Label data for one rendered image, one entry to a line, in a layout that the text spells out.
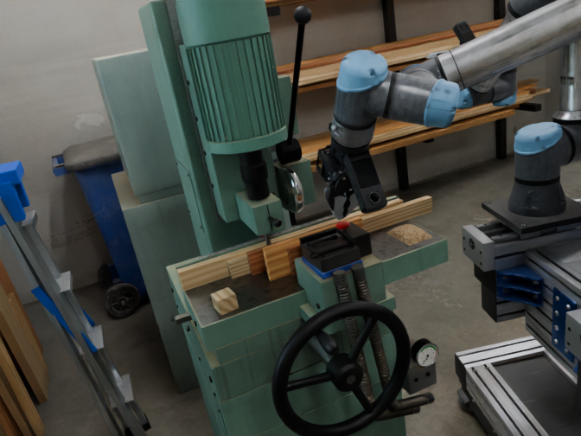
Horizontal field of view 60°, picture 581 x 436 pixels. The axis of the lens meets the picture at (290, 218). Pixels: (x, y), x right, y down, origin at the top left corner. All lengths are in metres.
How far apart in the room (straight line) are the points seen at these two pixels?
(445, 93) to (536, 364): 1.32
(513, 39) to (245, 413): 0.90
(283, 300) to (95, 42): 2.54
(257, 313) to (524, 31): 0.71
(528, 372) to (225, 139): 1.34
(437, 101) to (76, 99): 2.76
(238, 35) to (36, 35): 2.44
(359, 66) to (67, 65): 2.69
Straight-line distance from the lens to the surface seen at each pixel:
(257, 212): 1.11
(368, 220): 1.29
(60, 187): 3.46
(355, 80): 0.82
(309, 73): 3.18
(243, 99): 1.02
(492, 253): 1.53
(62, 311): 1.80
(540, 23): 0.98
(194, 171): 1.29
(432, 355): 1.28
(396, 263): 1.18
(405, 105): 0.83
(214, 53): 1.02
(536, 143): 1.50
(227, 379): 1.13
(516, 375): 1.93
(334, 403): 1.28
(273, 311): 1.08
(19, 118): 3.40
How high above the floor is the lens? 1.44
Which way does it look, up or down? 22 degrees down
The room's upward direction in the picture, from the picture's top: 10 degrees counter-clockwise
